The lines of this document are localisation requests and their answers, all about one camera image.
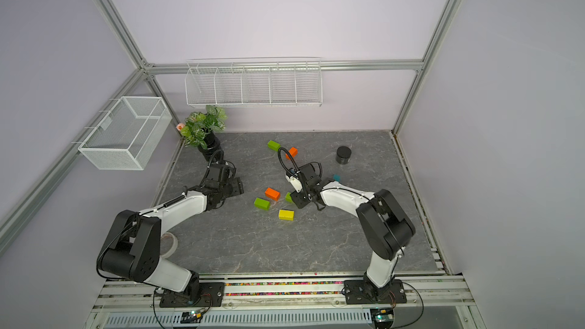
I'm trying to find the long white wire basket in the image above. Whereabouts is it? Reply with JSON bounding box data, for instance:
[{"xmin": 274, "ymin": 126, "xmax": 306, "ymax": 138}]
[{"xmin": 184, "ymin": 57, "xmax": 323, "ymax": 108}]

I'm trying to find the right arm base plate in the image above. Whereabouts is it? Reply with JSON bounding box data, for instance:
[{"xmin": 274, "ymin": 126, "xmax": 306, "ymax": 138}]
[{"xmin": 341, "ymin": 278, "xmax": 407, "ymax": 306}]

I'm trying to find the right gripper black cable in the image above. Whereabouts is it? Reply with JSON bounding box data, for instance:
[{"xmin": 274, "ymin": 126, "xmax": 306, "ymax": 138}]
[{"xmin": 277, "ymin": 146, "xmax": 303, "ymax": 177}]

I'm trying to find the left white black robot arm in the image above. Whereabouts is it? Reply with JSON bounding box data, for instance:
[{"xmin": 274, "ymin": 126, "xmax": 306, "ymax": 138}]
[{"xmin": 96, "ymin": 161, "xmax": 244, "ymax": 301}]

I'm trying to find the green potted plant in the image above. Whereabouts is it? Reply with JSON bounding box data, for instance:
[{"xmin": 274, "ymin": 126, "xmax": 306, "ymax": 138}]
[{"xmin": 176, "ymin": 105, "xmax": 227, "ymax": 151}]

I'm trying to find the white vented cable duct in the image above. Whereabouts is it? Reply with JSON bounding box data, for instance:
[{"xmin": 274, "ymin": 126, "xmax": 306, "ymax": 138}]
[{"xmin": 100, "ymin": 309, "xmax": 373, "ymax": 328}]

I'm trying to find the black cylinder container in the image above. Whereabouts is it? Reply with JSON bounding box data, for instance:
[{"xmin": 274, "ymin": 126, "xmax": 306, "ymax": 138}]
[{"xmin": 335, "ymin": 146, "xmax": 352, "ymax": 165}]

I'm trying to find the orange block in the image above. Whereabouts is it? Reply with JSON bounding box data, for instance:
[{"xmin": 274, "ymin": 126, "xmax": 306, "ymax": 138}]
[
  {"xmin": 264, "ymin": 187, "xmax": 281, "ymax": 201},
  {"xmin": 286, "ymin": 147, "xmax": 298, "ymax": 159}
]

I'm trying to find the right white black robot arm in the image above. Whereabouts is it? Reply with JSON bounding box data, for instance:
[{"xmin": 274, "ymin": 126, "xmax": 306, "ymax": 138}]
[{"xmin": 286, "ymin": 164, "xmax": 416, "ymax": 289}]

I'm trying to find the yellow block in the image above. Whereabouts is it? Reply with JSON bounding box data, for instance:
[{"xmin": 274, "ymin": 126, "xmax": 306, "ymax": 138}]
[{"xmin": 278, "ymin": 210, "xmax": 295, "ymax": 221}]

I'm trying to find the white mesh side basket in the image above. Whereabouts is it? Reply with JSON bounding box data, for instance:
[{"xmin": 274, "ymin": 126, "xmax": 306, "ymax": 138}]
[{"xmin": 78, "ymin": 96, "xmax": 172, "ymax": 171}]

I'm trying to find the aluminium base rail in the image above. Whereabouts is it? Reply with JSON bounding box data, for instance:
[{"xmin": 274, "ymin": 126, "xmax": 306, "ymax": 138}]
[{"xmin": 93, "ymin": 273, "xmax": 475, "ymax": 312}]

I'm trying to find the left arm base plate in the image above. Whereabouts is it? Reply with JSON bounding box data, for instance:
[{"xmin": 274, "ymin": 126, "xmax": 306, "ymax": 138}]
[{"xmin": 159, "ymin": 282, "xmax": 225, "ymax": 309}]

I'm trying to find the tape roll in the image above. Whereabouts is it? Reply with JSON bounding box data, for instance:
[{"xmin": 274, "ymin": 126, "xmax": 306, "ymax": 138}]
[{"xmin": 160, "ymin": 232, "xmax": 178, "ymax": 259}]

